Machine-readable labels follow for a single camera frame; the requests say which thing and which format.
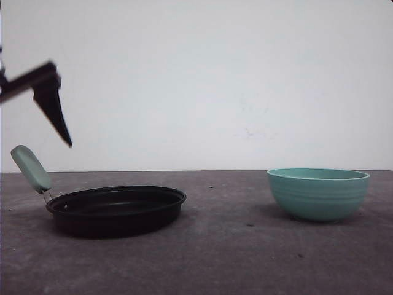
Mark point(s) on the teal ceramic bowl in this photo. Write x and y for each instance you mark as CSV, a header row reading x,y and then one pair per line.
x,y
318,194

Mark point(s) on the black frying pan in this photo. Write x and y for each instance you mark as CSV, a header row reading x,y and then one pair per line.
x,y
105,212

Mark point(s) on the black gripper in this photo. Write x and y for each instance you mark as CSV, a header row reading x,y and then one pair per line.
x,y
46,84

